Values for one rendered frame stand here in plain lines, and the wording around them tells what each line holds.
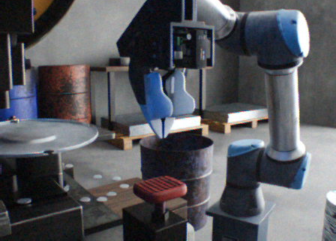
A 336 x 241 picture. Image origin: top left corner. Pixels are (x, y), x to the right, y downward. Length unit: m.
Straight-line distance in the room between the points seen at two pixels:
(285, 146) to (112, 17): 3.82
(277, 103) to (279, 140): 0.12
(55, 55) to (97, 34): 0.62
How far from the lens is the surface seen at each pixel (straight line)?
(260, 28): 0.82
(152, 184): 0.49
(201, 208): 1.88
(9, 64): 0.64
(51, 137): 0.70
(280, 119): 0.92
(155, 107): 0.43
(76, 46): 4.31
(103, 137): 0.72
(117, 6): 4.61
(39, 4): 1.09
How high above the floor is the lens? 0.94
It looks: 9 degrees down
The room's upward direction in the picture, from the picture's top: straight up
